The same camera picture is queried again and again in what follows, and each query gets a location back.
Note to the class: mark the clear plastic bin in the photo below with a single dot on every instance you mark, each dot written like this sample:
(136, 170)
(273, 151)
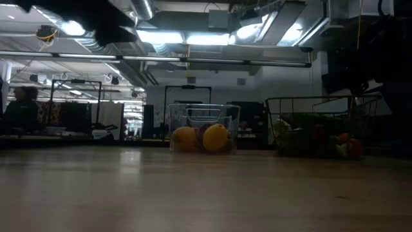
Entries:
(206, 111)

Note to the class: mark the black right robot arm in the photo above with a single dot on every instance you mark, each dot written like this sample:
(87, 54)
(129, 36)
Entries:
(392, 64)

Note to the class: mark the black column speaker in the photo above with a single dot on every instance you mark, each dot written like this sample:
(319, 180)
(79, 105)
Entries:
(148, 121)

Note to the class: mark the green cucumber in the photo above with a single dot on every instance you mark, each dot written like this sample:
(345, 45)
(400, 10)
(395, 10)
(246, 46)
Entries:
(322, 120)

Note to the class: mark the silver ventilation duct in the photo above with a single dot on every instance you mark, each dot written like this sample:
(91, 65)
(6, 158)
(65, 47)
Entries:
(141, 8)

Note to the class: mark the black gantry frame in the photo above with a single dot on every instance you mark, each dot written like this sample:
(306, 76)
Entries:
(188, 87)
(75, 81)

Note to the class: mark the yellow lemon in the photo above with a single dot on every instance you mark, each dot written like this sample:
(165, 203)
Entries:
(215, 138)

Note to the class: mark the orange-yellow citrus fruit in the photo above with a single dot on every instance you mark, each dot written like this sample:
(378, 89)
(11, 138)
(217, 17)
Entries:
(184, 139)

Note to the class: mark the long ceiling light rail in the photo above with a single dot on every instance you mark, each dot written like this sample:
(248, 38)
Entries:
(199, 60)

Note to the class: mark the person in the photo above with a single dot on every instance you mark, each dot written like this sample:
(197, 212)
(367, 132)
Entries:
(22, 112)

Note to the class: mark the rectangular ceiling light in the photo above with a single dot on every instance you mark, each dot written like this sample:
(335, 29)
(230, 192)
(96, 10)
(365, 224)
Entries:
(207, 39)
(161, 37)

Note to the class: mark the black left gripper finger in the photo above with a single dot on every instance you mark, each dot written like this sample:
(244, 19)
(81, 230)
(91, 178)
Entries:
(116, 36)

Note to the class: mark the orange carrot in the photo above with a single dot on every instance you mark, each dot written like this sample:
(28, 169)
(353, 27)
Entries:
(355, 149)

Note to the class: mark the light green long pepper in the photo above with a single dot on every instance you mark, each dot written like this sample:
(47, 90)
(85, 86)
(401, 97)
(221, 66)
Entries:
(284, 132)

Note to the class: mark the black aluminium table frame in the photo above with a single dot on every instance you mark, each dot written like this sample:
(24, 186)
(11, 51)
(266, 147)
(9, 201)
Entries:
(80, 143)

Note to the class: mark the dark red apple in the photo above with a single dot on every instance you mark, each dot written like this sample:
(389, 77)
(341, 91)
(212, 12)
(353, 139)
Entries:
(200, 135)

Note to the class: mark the grey ceiling box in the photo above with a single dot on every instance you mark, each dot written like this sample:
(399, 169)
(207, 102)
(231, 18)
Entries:
(218, 18)

